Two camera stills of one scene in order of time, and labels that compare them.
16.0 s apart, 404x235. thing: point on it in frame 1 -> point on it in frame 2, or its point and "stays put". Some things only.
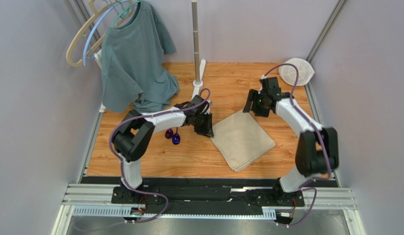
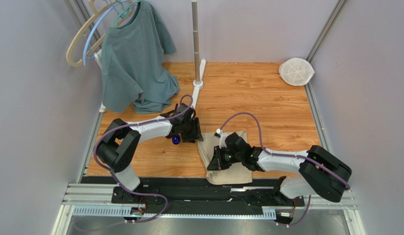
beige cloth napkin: [242, 139] -> [237, 173]
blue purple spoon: [176, 138] stays put
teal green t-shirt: [135, 78] stays put
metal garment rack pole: [195, 35] stays put
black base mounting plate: [200, 197] stays put
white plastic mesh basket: [288, 74] stays put
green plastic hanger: [127, 10] stays put
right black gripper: [251, 101] -> [219, 157]
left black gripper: [207, 129] -> [196, 133]
